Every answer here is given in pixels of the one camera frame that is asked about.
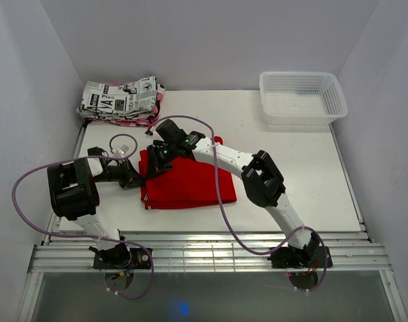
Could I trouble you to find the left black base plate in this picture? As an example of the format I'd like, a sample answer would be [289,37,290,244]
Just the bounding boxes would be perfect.
[92,248,151,270]

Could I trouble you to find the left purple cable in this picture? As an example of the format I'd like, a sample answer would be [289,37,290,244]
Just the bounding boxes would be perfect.
[11,133,155,301]

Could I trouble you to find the red trousers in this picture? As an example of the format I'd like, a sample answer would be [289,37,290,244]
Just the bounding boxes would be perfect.
[138,136,238,211]

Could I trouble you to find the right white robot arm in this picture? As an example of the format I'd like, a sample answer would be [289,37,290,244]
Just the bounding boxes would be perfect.
[146,117,329,268]

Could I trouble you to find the white plastic basket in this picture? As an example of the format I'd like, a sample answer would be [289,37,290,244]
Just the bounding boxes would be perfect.
[259,72,348,126]

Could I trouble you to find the aluminium frame rail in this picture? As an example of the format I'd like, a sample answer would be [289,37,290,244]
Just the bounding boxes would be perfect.
[28,123,393,274]

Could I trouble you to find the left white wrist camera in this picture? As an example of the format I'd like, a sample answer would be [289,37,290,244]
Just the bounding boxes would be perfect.
[113,145,130,158]

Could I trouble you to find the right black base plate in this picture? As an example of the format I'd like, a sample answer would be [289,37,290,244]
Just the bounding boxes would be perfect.
[269,246,333,269]

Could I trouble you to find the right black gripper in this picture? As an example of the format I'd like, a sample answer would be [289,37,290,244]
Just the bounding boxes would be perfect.
[145,143,179,181]

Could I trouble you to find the newspaper print folded trousers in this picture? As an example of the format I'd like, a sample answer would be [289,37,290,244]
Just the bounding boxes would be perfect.
[76,75,159,121]

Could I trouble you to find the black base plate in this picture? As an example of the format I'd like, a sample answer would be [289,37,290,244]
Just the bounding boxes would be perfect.
[92,248,151,270]
[269,246,333,269]

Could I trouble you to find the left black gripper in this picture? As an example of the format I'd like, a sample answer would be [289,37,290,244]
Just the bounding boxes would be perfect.
[94,158,149,189]

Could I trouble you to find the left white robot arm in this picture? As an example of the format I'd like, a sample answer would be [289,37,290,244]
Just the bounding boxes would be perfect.
[47,145,145,268]

